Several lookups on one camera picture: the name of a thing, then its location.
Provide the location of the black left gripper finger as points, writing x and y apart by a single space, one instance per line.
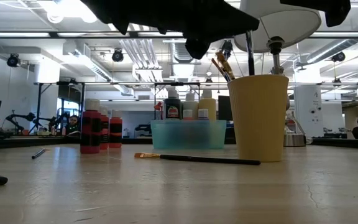
228 14
228 32

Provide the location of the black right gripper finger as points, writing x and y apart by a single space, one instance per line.
306 3

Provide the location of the large dark paint bottle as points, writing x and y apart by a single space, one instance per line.
172 104

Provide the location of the yellow ribbed cup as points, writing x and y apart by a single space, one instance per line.
259 124

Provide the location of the small red paint bottle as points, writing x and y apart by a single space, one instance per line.
115 119
104 118

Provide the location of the small magenta paint bottle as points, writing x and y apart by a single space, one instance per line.
90 114

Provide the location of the background black robot arm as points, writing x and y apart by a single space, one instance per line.
20 117

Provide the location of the table lamp with white shade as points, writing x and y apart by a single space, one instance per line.
291 31

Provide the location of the black cabinet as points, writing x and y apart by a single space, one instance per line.
225 107

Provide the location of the white column with outlets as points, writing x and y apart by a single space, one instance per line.
308 105

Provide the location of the green plastic tray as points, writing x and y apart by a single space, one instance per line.
188 135

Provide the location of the overhead light bar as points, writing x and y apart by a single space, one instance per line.
17 34

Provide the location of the background black frame stand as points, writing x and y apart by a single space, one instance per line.
82 93

